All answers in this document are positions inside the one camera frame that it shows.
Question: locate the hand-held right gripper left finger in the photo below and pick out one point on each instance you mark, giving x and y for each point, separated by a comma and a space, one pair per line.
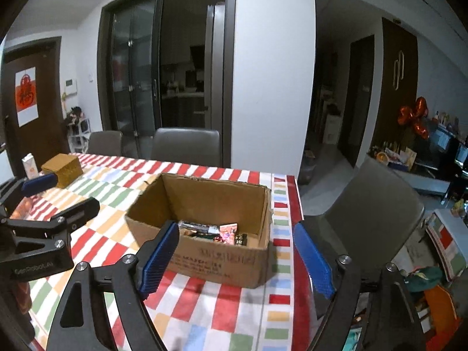
161, 259

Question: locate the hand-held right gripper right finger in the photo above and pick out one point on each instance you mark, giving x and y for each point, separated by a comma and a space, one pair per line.
314, 263

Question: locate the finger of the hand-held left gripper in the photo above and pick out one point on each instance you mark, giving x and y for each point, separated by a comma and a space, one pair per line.
38, 184
78, 210

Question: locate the black snack packet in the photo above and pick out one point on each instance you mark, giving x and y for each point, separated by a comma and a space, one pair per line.
197, 227

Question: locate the cardboard box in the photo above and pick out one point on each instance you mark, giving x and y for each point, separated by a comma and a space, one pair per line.
219, 263

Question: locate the pink snack packet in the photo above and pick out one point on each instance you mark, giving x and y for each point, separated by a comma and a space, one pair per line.
227, 234

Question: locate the dark snack packet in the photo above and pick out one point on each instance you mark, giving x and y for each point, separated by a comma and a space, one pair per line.
241, 240

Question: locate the white drink carton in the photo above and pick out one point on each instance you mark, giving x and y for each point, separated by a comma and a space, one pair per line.
30, 166

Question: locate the brown woven box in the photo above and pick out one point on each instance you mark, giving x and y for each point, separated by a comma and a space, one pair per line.
65, 172

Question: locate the white shelf with toy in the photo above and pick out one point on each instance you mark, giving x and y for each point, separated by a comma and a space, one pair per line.
78, 131

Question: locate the brown entrance door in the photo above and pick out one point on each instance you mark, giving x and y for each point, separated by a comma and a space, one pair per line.
47, 117

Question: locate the grey chair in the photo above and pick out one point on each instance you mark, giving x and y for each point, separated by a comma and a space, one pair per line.
373, 204
106, 144
186, 146

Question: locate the red white door poster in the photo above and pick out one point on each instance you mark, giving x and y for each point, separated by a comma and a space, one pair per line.
26, 97

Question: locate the white red green carton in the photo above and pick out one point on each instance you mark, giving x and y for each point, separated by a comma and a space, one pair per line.
446, 241

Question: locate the orange bag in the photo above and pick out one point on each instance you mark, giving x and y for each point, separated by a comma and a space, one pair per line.
440, 307

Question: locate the white floor box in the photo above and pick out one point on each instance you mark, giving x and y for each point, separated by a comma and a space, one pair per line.
332, 128

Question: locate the glass sliding door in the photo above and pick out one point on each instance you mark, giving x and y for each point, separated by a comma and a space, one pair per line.
131, 69

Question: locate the dark wooden door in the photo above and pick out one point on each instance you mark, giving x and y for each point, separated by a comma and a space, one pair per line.
358, 98

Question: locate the black sideboard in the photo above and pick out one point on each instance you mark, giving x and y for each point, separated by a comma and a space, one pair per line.
444, 150

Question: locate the red foil balloons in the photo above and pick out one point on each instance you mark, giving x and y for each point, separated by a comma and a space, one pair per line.
415, 117

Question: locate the black range hood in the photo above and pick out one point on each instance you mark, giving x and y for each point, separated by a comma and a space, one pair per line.
197, 56

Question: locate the grey refrigerator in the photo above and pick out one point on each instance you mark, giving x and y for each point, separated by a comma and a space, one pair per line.
215, 65

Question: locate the dark wardrobe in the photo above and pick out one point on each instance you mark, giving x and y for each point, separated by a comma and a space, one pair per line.
396, 80

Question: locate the white wall panel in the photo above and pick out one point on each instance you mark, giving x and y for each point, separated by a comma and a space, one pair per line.
71, 86

